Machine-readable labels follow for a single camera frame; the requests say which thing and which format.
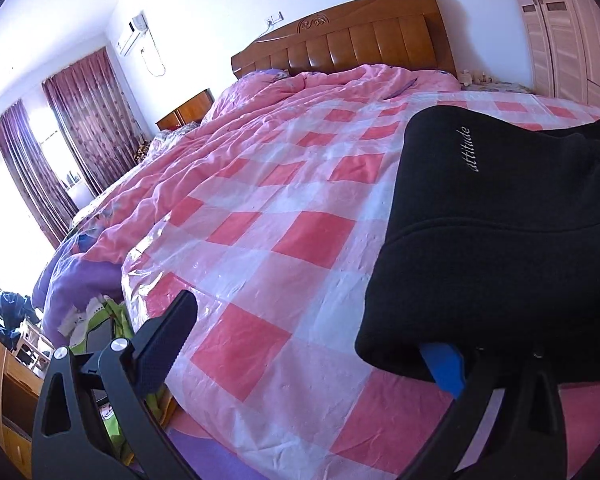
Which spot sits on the wooden headboard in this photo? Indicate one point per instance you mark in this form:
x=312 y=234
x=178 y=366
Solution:
x=360 y=40

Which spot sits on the light wooden wardrobe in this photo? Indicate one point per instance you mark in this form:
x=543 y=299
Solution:
x=565 y=30

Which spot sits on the green bag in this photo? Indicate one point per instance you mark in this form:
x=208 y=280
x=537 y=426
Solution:
x=117 y=320

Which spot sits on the wooden chair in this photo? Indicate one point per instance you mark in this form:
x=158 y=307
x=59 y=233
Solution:
x=35 y=350

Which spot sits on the dark red curtain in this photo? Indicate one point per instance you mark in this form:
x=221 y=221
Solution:
x=92 y=120
x=32 y=175

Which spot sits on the brown wooden nightstand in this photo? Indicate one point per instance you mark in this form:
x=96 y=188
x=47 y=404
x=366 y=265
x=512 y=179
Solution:
x=187 y=110

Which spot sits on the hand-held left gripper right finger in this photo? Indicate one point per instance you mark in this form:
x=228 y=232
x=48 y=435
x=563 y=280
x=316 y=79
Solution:
x=447 y=367

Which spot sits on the leopard print cloth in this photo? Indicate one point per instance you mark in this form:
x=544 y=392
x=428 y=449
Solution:
x=144 y=152

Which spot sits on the small items on nightstand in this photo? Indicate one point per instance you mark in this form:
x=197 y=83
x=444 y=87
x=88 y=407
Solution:
x=472 y=78

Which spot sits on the wooden cabinet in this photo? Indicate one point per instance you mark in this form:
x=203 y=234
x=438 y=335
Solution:
x=5 y=410

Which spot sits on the purple blanket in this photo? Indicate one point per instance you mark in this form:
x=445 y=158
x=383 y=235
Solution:
x=75 y=280

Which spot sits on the wall socket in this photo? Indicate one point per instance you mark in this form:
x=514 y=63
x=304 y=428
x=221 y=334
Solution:
x=276 y=17

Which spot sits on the white air conditioner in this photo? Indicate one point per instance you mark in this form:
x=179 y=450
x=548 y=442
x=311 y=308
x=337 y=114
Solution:
x=132 y=32

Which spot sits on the pink checkered plastic sheet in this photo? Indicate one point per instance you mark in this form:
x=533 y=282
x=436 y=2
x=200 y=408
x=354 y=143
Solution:
x=290 y=285

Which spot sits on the black pants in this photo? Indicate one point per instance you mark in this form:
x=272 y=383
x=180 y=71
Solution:
x=505 y=260

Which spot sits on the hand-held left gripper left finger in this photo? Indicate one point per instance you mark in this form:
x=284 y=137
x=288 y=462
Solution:
x=162 y=350

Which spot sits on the nightstand with floral cover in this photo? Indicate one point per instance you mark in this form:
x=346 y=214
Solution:
x=505 y=87

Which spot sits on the pink quilt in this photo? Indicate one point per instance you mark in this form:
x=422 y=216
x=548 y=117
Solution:
x=220 y=160

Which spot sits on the purple pillow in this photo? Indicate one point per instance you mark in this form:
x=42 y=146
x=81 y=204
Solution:
x=270 y=74

